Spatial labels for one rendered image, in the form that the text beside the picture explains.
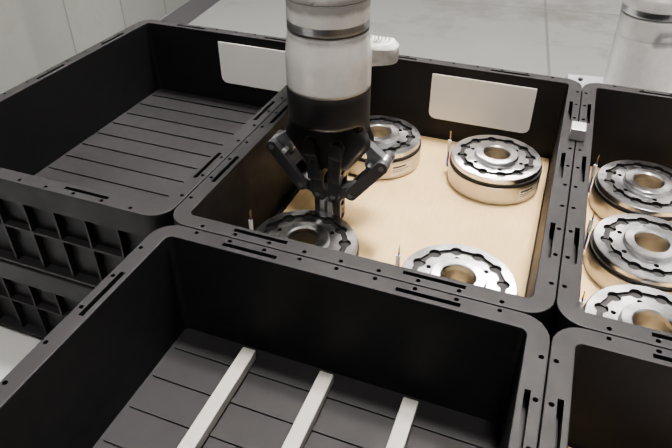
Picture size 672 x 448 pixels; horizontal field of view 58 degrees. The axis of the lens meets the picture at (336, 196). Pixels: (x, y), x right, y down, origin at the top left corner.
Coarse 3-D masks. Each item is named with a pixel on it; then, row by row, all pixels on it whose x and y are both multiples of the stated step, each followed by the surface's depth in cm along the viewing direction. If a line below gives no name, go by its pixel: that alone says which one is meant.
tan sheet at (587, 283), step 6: (588, 192) 70; (588, 198) 69; (588, 204) 68; (588, 210) 67; (588, 216) 66; (594, 216) 66; (588, 222) 65; (594, 222) 65; (588, 240) 62; (582, 264) 59; (582, 270) 59; (582, 276) 58; (588, 276) 58; (582, 282) 57; (588, 282) 57; (594, 282) 57; (582, 288) 57; (588, 288) 57; (594, 288) 57; (600, 288) 57; (582, 294) 56; (588, 294) 56
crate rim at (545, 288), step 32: (416, 64) 75; (448, 64) 74; (576, 96) 67; (224, 160) 56; (192, 192) 52; (192, 224) 48; (224, 224) 48; (320, 256) 45; (352, 256) 45; (544, 256) 45; (448, 288) 42; (480, 288) 42; (544, 288) 42; (544, 320) 41
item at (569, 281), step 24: (624, 96) 68; (648, 96) 68; (576, 144) 59; (576, 168) 55; (576, 192) 52; (576, 216) 49; (576, 240) 49; (576, 264) 44; (576, 288) 42; (552, 312) 42; (576, 312) 40; (624, 336) 39; (648, 336) 39
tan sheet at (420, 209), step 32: (544, 160) 75; (384, 192) 70; (416, 192) 70; (448, 192) 70; (352, 224) 65; (384, 224) 65; (416, 224) 65; (448, 224) 65; (480, 224) 65; (512, 224) 65; (384, 256) 60; (512, 256) 60
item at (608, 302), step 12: (612, 288) 52; (624, 288) 52; (636, 288) 52; (648, 288) 52; (588, 300) 51; (600, 300) 51; (612, 300) 51; (624, 300) 51; (636, 300) 51; (648, 300) 51; (660, 300) 51; (588, 312) 50; (600, 312) 50; (612, 312) 50
